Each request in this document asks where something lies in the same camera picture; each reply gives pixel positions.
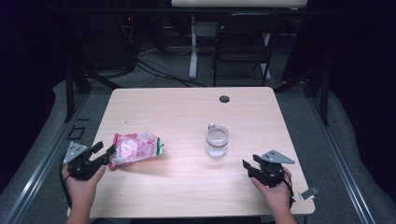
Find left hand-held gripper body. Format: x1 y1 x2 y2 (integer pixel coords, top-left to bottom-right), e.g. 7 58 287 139
63 141 100 181

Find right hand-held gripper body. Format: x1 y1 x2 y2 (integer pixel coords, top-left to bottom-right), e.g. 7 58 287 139
248 149 296 189

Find pink white plastic snack bag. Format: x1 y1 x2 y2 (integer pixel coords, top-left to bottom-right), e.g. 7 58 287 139
107 131 165 171

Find clear plastic cup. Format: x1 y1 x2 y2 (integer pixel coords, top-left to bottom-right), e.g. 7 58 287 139
205 122 230 159

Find person's right hand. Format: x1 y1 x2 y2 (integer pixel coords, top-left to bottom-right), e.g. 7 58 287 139
250 167 293 216

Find person's left hand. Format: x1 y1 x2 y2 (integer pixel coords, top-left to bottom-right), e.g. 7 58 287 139
61 165 106 209

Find black tape square outline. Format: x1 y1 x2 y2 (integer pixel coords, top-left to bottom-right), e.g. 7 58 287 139
66 125 87 141

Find grey tape piece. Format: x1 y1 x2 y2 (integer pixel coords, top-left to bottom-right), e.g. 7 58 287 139
299 186 320 201

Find black metal stand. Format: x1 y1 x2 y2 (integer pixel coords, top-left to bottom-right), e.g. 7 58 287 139
274 66 331 127
64 66 122 123

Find black equipment cabinet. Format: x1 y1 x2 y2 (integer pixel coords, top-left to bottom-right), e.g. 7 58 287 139
74 12 135 71

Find black metal crossbar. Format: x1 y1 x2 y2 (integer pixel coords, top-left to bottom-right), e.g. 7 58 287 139
52 7 309 15

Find grey box under desk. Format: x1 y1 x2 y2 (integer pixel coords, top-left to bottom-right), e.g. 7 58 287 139
195 21 219 38

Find white desk with white legs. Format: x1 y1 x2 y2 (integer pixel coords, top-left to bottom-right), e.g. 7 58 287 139
171 0 308 81

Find right hand-held gripper black cable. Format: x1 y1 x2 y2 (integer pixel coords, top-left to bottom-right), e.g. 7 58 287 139
281 169 296 208

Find hand-held gripper black cable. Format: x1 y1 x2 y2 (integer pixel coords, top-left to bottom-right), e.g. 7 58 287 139
59 155 73 209
281 169 296 208

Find left hand-held gripper black cable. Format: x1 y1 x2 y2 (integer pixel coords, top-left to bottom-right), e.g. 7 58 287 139
59 155 73 209

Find aluminium floor rail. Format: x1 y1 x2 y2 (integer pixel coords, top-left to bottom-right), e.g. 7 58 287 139
306 96 376 224
0 92 92 224

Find black floor cables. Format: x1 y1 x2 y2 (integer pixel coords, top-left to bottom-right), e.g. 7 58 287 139
134 59 206 89

